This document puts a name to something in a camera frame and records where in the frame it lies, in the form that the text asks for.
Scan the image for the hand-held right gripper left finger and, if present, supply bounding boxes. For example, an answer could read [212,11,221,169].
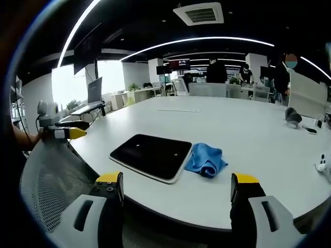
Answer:
[50,170,124,248]

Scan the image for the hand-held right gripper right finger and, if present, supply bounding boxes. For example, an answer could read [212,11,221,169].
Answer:
[229,173,307,248]

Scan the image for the blue cleaning cloth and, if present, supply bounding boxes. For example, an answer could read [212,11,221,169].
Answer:
[184,142,229,178]

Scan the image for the person's left hand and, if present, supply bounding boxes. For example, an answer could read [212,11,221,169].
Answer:
[31,128,55,150]

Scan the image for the open laptop on stand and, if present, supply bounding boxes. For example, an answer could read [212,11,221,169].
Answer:
[70,76,107,117]

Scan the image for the grey mesh office chair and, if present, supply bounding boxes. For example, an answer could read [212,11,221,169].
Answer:
[20,139,104,233]

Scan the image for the black hanging monitor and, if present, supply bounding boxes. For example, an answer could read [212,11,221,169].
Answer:
[73,22,102,76]

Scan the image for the white game controller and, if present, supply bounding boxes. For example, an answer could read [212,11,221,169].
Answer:
[314,152,331,179]

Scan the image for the grey headphones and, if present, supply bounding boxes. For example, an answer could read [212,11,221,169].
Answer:
[284,106,303,129]

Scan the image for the white mesh office chair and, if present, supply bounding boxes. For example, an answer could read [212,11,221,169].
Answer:
[252,85,271,102]

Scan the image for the white desk partition panel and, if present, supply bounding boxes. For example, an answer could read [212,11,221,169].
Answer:
[287,70,328,119]

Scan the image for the ceiling air conditioner vent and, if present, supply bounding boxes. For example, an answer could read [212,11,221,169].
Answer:
[172,2,224,26]

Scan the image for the black cable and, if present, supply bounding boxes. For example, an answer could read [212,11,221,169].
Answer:
[14,74,41,145]

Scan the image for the red wall screen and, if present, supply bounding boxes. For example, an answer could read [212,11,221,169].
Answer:
[169,58,191,70]

